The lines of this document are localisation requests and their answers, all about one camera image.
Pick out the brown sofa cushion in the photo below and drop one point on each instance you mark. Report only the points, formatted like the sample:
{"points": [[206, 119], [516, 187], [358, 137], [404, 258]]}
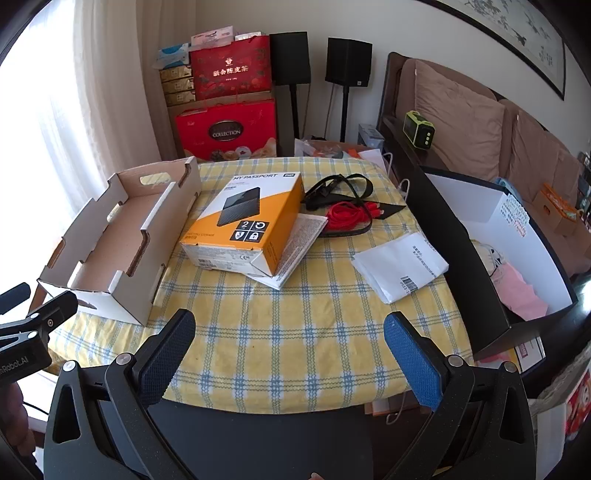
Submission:
{"points": [[461, 115], [535, 152]]}

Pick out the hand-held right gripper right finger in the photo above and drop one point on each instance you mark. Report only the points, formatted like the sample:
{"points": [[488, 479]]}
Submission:
{"points": [[411, 364]]}

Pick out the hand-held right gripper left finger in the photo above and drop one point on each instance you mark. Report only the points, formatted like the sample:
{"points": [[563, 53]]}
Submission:
{"points": [[168, 357]]}

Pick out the black speaker stand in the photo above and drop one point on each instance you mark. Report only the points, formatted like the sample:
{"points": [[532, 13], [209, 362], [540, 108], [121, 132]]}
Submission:
{"points": [[344, 115], [294, 115]]}

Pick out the white paper sheet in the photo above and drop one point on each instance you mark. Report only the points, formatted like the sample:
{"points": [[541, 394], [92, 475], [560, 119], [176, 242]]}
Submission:
{"points": [[376, 159]]}

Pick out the white curtain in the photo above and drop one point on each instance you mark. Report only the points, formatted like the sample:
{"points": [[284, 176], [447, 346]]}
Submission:
{"points": [[92, 92]]}

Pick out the brown cardboard box with clutter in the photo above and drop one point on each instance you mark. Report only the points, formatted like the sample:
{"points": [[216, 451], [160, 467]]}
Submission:
{"points": [[323, 150]]}

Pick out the large black box white inside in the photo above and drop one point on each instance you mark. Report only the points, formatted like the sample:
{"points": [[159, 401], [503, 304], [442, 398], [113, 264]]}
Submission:
{"points": [[466, 212]]}

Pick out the cardboard tray box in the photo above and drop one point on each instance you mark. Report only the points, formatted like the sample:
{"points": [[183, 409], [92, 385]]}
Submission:
{"points": [[115, 221]]}

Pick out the orange hard drive box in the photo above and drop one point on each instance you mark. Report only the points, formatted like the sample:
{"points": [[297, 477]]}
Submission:
{"points": [[249, 217]]}

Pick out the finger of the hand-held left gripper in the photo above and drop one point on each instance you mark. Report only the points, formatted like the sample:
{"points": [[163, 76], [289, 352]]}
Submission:
{"points": [[16, 297], [60, 309]]}

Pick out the white mailer bag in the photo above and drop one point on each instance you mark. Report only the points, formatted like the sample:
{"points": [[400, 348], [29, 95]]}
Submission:
{"points": [[392, 267]]}

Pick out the framed ink painting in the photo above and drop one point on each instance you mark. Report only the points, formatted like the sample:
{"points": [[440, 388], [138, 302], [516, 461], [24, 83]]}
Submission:
{"points": [[508, 37]]}

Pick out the blue grey box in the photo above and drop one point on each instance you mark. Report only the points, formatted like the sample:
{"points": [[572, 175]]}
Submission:
{"points": [[371, 137]]}

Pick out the red gift bag flower print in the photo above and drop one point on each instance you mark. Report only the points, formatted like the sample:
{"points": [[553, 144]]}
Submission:
{"points": [[231, 69]]}

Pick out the red Collection gift box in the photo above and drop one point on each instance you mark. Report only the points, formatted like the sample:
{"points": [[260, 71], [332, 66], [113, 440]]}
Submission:
{"points": [[217, 134]]}

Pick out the pink cloth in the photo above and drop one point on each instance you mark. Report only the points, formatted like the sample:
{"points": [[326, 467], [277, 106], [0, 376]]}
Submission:
{"points": [[519, 295]]}

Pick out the dark wooden sofa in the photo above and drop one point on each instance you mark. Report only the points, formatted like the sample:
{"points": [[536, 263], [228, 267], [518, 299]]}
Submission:
{"points": [[397, 138]]}

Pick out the flat gold box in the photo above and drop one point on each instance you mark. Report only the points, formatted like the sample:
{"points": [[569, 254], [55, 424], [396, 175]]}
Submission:
{"points": [[175, 74], [176, 85], [179, 103], [178, 95]]}

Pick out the tissue pack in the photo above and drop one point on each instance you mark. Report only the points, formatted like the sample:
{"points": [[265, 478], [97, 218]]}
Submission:
{"points": [[173, 55]]}

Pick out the white paper booklet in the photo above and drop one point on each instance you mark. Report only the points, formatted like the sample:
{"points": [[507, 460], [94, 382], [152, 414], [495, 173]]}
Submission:
{"points": [[300, 240]]}

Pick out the green box-shaped device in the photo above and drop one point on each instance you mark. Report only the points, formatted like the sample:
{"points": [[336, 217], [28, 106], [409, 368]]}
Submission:
{"points": [[418, 131]]}

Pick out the black speaker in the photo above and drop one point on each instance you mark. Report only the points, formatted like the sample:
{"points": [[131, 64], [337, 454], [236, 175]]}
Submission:
{"points": [[288, 57], [348, 62]]}

